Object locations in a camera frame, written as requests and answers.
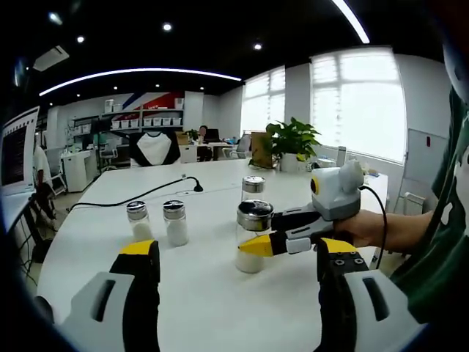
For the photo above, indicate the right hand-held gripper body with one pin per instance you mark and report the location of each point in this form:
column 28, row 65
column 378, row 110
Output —
column 337, row 198

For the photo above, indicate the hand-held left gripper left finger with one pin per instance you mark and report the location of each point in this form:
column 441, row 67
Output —
column 143, row 300

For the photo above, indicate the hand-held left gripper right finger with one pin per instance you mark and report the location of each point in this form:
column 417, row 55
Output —
column 333, row 304

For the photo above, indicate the tall seasoning bottle white grains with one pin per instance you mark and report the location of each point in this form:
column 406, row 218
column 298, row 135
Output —
column 254, row 216

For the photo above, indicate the tall seasoning bottle brown powder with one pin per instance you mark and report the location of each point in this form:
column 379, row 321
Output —
column 253, row 185

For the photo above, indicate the small seasoning bottle beige grains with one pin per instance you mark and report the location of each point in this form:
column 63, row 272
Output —
column 141, row 229

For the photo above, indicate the small seasoning bottle white powder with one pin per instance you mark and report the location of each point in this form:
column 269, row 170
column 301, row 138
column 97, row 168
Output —
column 176, row 234

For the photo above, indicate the white thermos bottle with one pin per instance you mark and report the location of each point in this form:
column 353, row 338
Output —
column 341, row 155

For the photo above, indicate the person's right hand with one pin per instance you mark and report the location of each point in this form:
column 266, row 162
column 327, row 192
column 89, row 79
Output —
column 353, row 229

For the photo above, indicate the green potted plant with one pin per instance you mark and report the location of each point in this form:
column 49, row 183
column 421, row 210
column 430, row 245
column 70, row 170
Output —
column 293, row 139

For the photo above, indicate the brown paper bag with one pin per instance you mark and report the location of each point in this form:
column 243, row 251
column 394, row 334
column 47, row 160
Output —
column 262, row 150

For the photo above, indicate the grey office chair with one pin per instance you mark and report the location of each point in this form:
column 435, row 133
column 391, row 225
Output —
column 242, row 146

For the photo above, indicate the window with white blinds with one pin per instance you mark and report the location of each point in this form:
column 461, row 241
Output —
column 359, row 106
column 264, row 106

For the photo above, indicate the white board panel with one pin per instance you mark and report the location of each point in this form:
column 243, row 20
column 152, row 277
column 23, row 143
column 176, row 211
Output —
column 427, row 154

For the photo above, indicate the black desk monitor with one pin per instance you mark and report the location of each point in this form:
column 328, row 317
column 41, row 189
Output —
column 212, row 135

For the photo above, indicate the small potted plant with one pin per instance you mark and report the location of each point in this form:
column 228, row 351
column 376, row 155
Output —
column 192, row 135

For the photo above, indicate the white cabinet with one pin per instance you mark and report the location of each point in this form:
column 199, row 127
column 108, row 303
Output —
column 78, row 172

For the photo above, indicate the white office chair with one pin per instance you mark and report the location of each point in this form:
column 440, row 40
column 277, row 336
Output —
column 108, row 152

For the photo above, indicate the grey storage shelf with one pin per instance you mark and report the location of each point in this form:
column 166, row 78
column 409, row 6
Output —
column 154, row 128

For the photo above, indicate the row of white storage bins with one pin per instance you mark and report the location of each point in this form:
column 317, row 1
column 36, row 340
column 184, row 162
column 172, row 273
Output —
column 154, row 122

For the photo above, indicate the curved ceiling light strip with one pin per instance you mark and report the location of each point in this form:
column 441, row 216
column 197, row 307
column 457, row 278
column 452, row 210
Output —
column 146, row 69
column 353, row 18

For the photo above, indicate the white laptop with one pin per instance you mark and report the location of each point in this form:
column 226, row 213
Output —
column 16, row 157

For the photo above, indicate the ceiling air conditioner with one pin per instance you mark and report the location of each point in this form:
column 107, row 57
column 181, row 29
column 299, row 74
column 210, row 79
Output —
column 51, row 58

